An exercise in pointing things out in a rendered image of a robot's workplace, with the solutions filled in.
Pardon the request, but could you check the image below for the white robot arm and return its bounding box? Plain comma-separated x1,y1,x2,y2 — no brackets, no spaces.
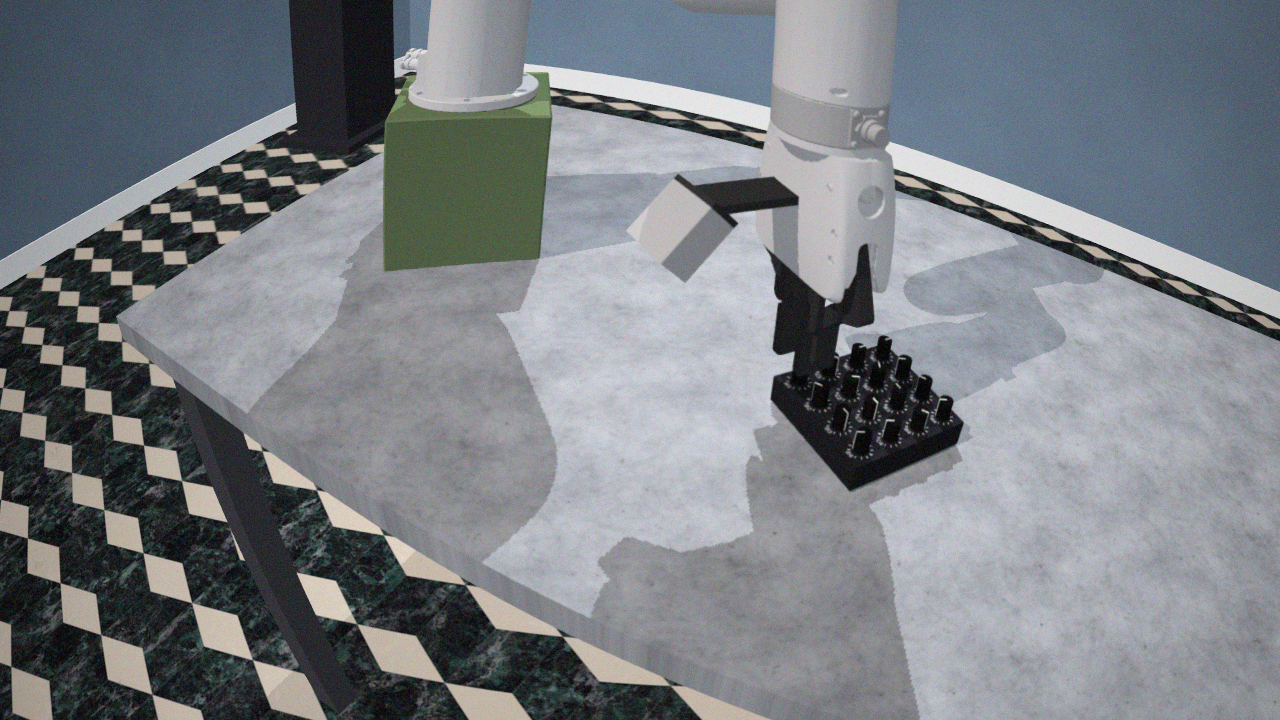
401,0,899,283

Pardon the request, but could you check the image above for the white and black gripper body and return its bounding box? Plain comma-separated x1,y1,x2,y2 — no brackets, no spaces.
756,120,896,304

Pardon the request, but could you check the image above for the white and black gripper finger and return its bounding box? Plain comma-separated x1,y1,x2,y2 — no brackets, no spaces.
792,243,876,377
763,243,810,355

